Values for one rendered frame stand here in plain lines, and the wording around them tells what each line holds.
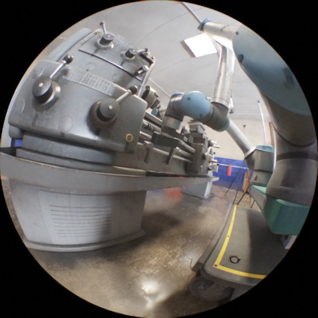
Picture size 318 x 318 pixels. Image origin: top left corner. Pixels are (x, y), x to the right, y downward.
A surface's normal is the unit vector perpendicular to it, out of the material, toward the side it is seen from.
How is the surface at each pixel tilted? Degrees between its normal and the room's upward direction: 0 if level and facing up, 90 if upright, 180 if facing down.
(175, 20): 180
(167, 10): 180
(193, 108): 114
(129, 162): 90
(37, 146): 90
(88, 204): 90
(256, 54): 95
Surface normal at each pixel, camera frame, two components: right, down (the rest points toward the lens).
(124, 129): 0.73, 0.11
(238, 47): -0.93, -0.11
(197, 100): 0.14, 0.41
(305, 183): -0.75, -0.51
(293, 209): -0.71, -0.17
